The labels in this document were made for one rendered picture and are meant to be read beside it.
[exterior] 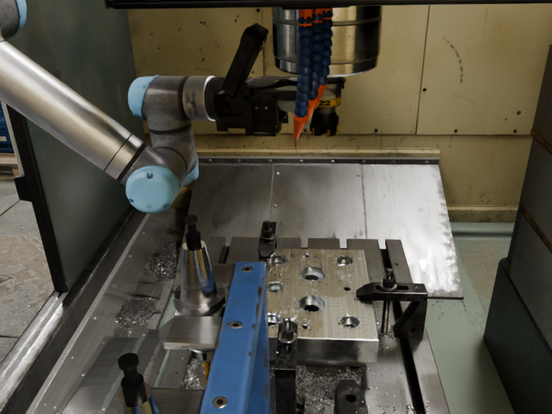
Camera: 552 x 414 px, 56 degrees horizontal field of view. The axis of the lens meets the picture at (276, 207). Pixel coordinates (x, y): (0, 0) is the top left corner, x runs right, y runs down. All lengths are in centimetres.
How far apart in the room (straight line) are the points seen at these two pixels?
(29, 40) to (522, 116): 155
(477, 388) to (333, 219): 71
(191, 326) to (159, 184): 27
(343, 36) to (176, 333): 44
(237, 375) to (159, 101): 52
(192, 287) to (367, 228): 122
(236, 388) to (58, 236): 95
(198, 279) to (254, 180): 132
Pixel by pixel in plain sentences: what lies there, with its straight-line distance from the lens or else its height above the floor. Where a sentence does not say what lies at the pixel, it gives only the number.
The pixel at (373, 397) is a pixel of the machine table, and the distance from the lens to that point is 97.
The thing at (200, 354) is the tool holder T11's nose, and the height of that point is 115.
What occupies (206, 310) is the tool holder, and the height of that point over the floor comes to 122.
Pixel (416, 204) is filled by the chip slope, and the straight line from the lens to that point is 187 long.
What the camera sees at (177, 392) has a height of 122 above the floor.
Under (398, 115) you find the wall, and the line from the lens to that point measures 193.
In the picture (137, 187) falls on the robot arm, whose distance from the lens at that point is 82.
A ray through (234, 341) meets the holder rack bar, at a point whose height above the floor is 123.
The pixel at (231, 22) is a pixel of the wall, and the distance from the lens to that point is 185.
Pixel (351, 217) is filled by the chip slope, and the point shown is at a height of 75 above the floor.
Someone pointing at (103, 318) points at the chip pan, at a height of 67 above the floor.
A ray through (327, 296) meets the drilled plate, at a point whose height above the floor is 99.
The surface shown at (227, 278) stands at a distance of 68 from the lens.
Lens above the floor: 160
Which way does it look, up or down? 27 degrees down
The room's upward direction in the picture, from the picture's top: 1 degrees counter-clockwise
